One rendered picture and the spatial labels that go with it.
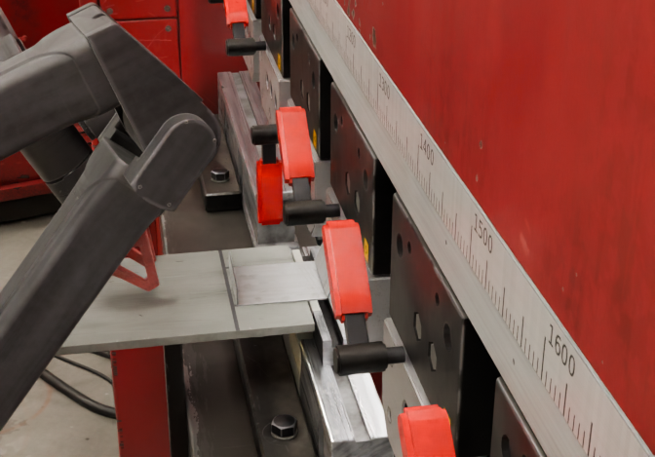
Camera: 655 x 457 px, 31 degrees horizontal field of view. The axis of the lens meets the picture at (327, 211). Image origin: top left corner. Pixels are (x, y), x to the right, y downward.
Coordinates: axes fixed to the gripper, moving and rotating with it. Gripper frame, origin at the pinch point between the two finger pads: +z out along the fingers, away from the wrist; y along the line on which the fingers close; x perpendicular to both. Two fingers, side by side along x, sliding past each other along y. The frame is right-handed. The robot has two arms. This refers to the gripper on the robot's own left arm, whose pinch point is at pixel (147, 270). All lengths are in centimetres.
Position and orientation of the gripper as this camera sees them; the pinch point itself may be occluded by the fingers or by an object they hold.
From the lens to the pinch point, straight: 127.4
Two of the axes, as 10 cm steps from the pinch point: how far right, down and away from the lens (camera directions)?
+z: 4.8, 7.4, 4.7
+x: -8.6, 5.1, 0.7
